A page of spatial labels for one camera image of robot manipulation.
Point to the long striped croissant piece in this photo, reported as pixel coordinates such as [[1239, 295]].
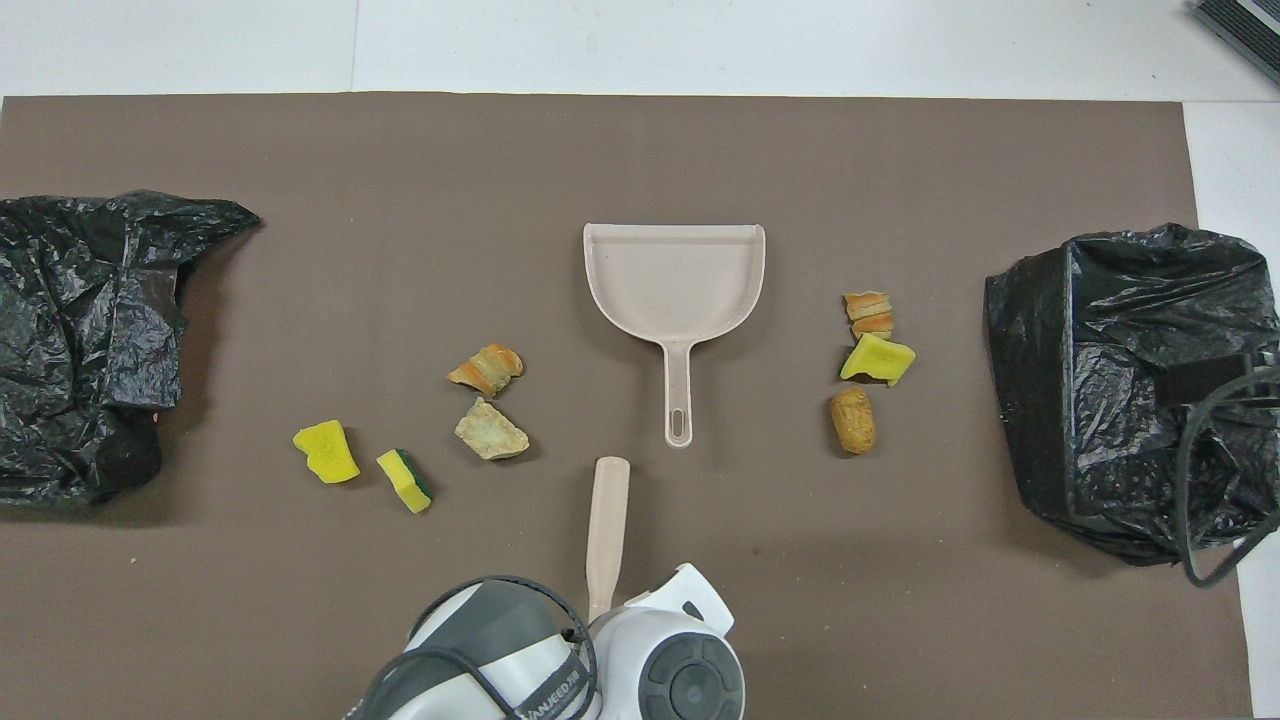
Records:
[[487, 368]]

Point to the beige plastic dustpan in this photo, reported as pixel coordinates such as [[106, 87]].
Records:
[[675, 280]]

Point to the beige hand brush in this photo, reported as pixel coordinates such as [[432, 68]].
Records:
[[607, 520]]

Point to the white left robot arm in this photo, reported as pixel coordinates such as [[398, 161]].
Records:
[[680, 680]]

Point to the brown oval bread roll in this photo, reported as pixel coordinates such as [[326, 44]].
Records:
[[853, 420]]

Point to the short striped croissant piece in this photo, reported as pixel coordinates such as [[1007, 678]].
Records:
[[868, 312]]

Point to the boxy black bag bin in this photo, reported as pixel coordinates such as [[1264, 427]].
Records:
[[1100, 400]]

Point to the yellow sponge green backing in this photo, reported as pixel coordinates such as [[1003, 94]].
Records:
[[404, 480]]

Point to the brown table mat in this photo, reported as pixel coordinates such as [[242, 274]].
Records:
[[640, 150]]

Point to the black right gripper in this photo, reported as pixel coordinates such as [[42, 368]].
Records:
[[1200, 378]]

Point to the dark ribbed panel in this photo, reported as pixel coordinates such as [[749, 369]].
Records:
[[1245, 30]]

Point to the yellow sponge piece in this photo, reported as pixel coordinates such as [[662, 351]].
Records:
[[877, 360], [326, 452]]

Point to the crumpled black bag bin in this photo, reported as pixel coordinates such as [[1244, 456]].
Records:
[[70, 330]]

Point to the pale bread chunk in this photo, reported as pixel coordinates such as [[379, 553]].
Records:
[[490, 432]]

